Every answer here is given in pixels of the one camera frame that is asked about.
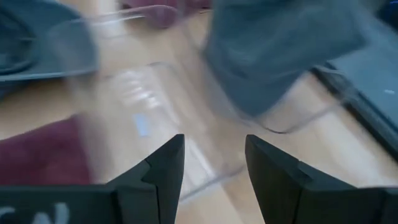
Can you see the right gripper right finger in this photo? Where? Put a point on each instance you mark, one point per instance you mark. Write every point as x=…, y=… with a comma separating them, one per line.
x=280, y=189

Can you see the clear acrylic bin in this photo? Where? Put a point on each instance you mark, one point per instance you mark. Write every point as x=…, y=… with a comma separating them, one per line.
x=140, y=102

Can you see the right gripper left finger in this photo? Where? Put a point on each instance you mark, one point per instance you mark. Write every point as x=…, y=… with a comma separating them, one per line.
x=161, y=186

